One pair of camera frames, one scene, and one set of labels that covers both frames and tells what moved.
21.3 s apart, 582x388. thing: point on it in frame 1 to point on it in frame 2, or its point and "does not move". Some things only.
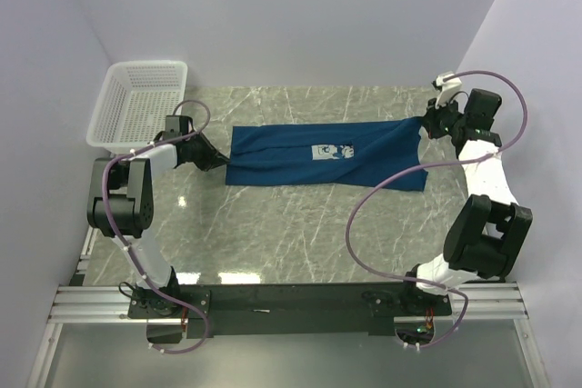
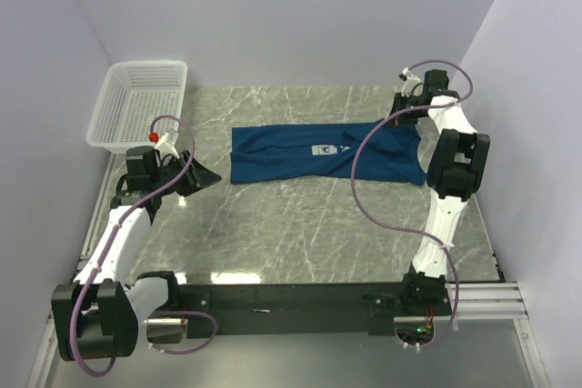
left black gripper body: (200, 151) to (173, 167)
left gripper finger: (218, 160) to (201, 174)
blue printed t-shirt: (328, 154) does not move
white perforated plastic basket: (135, 99) does not move
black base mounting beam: (272, 310) does not move
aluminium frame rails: (78, 303) does not move
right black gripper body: (442, 120) to (408, 118)
